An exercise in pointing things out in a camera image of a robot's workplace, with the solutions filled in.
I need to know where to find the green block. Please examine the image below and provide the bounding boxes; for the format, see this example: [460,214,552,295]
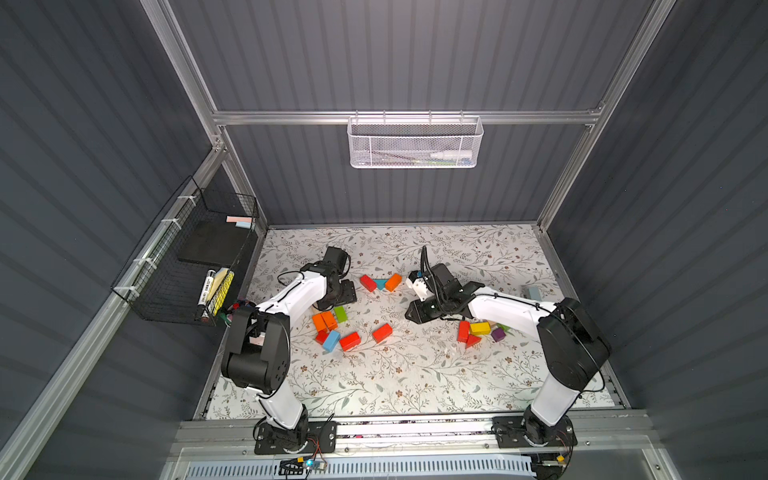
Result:
[333,306,348,324]

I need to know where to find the red rectangular block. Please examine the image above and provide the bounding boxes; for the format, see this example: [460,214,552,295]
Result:
[372,323,393,344]
[339,332,361,352]

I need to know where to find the orange rectangular block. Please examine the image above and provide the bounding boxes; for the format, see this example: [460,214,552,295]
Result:
[384,274,402,292]

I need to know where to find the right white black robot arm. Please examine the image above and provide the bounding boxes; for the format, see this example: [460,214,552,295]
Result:
[405,264,612,447]

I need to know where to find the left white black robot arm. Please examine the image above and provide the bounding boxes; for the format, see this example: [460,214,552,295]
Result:
[220,247,356,451]

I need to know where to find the orange block left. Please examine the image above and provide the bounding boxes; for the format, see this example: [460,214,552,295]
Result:
[312,311,338,332]

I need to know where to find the light blue block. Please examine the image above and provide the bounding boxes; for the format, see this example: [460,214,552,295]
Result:
[322,330,341,352]

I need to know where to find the yellow block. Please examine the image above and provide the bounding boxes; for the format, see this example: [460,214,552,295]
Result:
[470,322,492,336]

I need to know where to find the small red block left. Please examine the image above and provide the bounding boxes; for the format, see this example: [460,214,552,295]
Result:
[315,330,329,345]

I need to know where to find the red triangle block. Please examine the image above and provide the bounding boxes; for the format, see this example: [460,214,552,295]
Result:
[465,335,482,349]

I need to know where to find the purple block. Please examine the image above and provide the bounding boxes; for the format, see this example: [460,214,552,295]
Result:
[490,327,506,343]

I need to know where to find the light blue eraser box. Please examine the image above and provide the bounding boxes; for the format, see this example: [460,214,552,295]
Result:
[525,285,542,302]

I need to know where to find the pink pen cup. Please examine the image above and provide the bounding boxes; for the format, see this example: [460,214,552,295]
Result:
[217,299,253,327]

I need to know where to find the yellow highlighter pack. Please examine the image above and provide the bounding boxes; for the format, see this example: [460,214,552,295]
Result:
[205,268,235,318]

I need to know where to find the white marker in basket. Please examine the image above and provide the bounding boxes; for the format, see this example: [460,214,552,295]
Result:
[429,150,476,168]

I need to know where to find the black wire mesh basket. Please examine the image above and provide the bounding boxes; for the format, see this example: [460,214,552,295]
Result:
[112,179,260,326]

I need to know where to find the white wire mesh basket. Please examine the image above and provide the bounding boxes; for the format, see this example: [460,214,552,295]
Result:
[346,115,484,170]

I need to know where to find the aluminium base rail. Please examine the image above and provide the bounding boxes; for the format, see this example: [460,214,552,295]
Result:
[169,409,662,459]

